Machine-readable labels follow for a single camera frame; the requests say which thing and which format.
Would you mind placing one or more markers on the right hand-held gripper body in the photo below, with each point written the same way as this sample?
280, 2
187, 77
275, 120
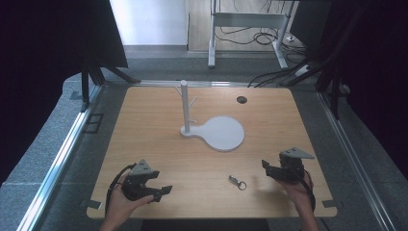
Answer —
292, 166

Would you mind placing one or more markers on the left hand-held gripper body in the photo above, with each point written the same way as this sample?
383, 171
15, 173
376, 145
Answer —
136, 187

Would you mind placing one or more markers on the person's left hand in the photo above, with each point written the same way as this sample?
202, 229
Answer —
118, 205

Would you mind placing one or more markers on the person's right hand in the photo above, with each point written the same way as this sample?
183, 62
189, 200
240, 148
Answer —
300, 192

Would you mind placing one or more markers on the white peg rack with base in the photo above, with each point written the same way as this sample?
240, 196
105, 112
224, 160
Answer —
221, 133

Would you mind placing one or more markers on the black table grommet hole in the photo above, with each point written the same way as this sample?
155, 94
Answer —
242, 99

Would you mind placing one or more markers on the black stand legs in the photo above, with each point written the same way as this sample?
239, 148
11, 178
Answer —
85, 86
333, 86

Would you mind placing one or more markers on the white power strip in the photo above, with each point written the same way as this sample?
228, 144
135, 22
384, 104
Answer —
303, 70

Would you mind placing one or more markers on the dark curtain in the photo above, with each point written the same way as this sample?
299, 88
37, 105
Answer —
378, 80
38, 64

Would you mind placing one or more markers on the aluminium rail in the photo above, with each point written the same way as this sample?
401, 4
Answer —
192, 83
352, 154
61, 160

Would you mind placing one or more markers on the white metal desk frame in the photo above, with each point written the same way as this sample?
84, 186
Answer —
247, 20

